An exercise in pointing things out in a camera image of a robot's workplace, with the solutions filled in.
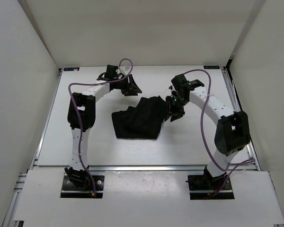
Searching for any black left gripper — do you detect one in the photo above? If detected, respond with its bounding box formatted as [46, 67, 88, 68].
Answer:
[113, 74, 142, 96]

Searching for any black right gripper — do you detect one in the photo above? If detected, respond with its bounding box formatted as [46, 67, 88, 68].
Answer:
[164, 95, 189, 122]

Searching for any black pleated skirt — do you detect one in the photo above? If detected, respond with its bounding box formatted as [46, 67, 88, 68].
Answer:
[112, 96, 167, 140]

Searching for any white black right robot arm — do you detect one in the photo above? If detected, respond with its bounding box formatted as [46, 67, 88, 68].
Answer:
[166, 74, 251, 189]

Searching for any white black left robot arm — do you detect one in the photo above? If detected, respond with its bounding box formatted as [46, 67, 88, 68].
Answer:
[65, 65, 142, 189]

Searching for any blue right corner label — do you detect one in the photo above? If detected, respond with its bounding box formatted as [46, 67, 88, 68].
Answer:
[204, 65, 220, 70]

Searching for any blue corner label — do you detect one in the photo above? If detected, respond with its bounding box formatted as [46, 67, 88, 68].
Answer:
[204, 65, 220, 70]
[63, 67, 80, 71]

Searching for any blue left corner label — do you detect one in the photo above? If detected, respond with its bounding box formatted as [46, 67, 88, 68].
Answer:
[63, 67, 80, 71]

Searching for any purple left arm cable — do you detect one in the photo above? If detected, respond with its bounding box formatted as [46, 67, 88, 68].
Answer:
[68, 58, 134, 196]

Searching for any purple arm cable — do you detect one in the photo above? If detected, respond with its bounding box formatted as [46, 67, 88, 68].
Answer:
[68, 58, 134, 196]
[182, 69, 256, 190]

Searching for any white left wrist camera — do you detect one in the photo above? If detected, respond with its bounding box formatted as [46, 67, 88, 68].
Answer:
[119, 66, 131, 75]

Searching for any right side aluminium rail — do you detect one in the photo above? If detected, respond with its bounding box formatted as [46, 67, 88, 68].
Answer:
[221, 67, 262, 171]

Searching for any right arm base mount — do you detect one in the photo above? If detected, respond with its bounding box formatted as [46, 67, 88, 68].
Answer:
[186, 167, 235, 200]

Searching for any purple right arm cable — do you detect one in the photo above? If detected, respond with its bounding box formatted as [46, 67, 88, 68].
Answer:
[182, 69, 256, 190]

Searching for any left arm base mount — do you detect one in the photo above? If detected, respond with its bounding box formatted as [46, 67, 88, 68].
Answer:
[60, 167, 105, 199]

